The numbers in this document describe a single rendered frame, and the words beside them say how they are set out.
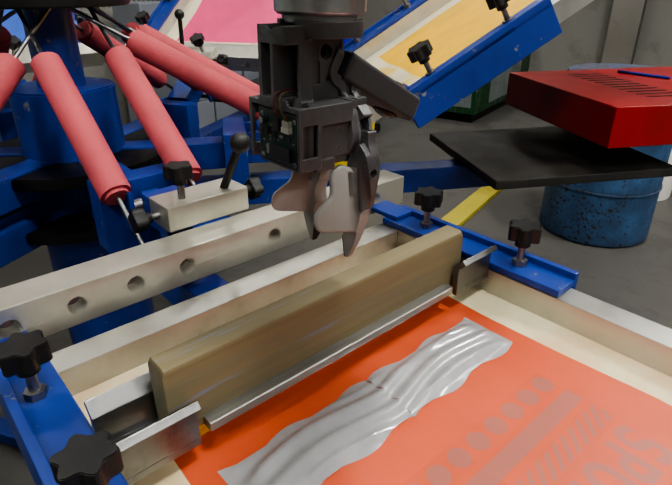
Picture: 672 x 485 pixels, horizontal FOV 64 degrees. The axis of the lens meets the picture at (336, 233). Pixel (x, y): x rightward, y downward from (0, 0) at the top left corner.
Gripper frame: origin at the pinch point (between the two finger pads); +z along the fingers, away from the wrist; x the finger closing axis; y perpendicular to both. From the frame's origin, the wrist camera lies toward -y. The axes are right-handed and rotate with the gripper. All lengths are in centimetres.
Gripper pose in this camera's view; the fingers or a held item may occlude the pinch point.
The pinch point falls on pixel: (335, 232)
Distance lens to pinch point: 53.7
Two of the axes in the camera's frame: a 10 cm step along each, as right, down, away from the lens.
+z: -0.2, 9.1, 4.2
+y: -7.5, 2.7, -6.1
